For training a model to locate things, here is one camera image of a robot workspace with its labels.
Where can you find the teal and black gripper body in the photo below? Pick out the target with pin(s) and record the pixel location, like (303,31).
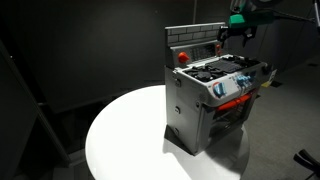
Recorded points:
(243,20)

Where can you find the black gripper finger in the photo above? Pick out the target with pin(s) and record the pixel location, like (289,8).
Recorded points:
(249,34)
(222,34)

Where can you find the dark robot arm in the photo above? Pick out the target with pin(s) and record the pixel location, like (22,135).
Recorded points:
(256,5)

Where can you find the small red stove button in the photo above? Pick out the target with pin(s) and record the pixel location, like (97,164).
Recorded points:
(218,49)

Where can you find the small blue stove knob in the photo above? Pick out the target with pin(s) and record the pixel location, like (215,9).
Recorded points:
(240,81)
(247,78)

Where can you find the round orange stove knob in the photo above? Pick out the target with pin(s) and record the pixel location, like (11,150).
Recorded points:
(183,57)

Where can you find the large blue stove knob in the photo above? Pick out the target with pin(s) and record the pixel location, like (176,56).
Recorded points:
(219,90)

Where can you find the grey toy stove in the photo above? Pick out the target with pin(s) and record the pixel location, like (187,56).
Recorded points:
(186,110)

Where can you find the thin vertical pole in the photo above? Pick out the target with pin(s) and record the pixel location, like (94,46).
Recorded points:
(194,11)

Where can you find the black stand leg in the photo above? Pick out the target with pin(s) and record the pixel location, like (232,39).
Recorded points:
(308,160)

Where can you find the dark slanted beam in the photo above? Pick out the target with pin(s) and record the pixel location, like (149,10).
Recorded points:
(36,110)

